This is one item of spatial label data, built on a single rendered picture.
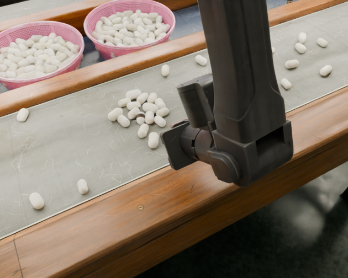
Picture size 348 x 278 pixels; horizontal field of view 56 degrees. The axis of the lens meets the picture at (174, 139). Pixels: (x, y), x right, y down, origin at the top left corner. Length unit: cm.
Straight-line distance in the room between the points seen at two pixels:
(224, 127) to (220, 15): 12
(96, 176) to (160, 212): 16
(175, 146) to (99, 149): 24
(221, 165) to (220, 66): 11
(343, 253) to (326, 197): 25
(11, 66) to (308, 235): 124
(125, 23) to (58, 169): 54
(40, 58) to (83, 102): 23
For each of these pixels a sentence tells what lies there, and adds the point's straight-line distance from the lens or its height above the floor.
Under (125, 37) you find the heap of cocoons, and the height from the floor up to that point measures 74.
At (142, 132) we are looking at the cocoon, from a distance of 69.
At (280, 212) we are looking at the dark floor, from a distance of 151.
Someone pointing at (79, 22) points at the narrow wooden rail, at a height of 73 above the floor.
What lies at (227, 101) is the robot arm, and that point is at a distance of 34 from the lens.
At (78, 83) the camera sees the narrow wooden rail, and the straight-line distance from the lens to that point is 83.
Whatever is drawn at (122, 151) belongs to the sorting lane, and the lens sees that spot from 69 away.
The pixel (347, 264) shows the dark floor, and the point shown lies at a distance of 151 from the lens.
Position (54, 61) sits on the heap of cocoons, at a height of 75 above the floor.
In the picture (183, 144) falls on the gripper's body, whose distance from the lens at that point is 50.
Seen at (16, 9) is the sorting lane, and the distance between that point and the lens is 124.
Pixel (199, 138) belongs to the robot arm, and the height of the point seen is 93.
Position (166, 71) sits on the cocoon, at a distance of 84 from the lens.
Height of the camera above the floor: 128
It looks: 50 degrees down
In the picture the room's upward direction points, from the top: straight up
